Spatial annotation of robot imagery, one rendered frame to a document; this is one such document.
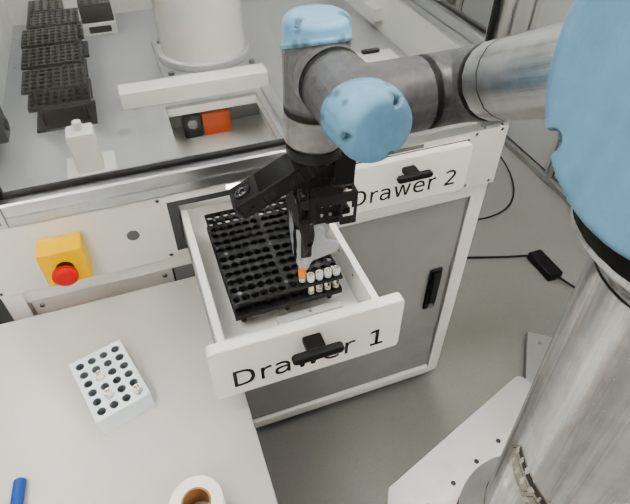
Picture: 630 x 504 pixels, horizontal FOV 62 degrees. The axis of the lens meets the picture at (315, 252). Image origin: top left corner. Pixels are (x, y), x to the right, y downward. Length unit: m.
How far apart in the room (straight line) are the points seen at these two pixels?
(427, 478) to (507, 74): 0.56
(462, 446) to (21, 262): 0.77
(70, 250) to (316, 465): 1.00
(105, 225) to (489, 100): 0.68
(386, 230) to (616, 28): 1.03
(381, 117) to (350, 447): 1.30
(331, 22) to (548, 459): 0.43
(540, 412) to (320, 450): 1.38
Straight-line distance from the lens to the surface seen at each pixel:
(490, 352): 1.94
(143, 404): 0.88
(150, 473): 0.84
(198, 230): 1.03
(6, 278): 1.05
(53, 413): 0.94
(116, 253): 1.02
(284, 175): 0.67
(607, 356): 0.26
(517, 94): 0.48
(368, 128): 0.49
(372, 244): 1.21
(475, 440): 0.87
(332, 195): 0.68
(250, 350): 0.73
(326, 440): 1.68
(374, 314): 0.77
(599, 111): 0.20
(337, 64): 0.54
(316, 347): 0.73
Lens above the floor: 1.51
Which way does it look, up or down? 44 degrees down
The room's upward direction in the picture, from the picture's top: straight up
